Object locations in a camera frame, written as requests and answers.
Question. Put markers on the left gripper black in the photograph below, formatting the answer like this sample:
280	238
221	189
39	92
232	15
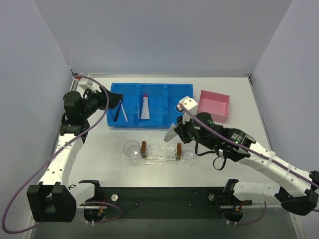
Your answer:
104	97

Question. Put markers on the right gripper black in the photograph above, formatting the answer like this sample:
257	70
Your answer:
184	130

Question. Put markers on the clear plastic cup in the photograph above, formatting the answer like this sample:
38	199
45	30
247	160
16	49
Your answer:
188	151
132	149

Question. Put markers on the red-capped toothpaste tube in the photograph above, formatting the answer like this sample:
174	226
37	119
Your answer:
145	114

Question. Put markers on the clear holder with brown ends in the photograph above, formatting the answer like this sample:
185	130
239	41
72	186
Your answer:
161	152

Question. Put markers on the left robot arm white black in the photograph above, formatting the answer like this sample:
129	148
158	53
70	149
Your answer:
51	200

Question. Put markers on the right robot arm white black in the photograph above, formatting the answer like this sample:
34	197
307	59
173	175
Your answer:
290	187

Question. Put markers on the black toothbrush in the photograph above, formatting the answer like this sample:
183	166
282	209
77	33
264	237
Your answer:
117	112

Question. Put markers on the white toothbrush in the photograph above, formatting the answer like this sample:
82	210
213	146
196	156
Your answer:
124	113

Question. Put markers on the clear textured oval tray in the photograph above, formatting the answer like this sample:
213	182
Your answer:
182	161

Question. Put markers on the blue three-compartment bin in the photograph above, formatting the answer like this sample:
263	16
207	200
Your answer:
163	99

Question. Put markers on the pink plastic box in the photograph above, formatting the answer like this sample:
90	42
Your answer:
217	105

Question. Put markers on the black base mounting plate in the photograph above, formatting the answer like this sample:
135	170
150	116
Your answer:
162	203

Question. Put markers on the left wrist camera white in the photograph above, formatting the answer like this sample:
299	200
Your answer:
84	83

